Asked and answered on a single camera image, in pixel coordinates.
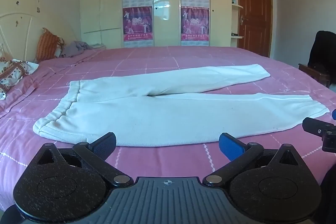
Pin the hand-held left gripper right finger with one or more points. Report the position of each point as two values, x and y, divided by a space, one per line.
231 147

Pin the cream headboard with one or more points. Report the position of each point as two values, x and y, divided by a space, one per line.
18 16

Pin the cream corner shelves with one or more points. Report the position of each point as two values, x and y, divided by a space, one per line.
236 5

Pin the brown wooden door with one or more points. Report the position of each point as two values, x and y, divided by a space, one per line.
253 16

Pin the patterned white orange pillow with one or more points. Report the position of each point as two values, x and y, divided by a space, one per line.
13 70

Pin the grey crumpled cloth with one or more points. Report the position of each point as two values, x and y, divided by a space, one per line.
74 47

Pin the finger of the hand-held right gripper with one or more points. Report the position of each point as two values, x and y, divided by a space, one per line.
334 114
315 127

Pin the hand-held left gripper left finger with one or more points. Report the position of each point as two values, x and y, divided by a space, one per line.
106 145

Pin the wooden chair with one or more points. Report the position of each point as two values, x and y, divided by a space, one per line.
313 72

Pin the bed with pink checked sheet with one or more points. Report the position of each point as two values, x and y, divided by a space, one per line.
183 56

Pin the orange striped pillow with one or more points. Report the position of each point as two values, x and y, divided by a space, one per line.
47 44

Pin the white pants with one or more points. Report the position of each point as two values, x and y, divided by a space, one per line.
162 121

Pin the black jacket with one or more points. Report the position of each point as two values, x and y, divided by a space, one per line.
324 48

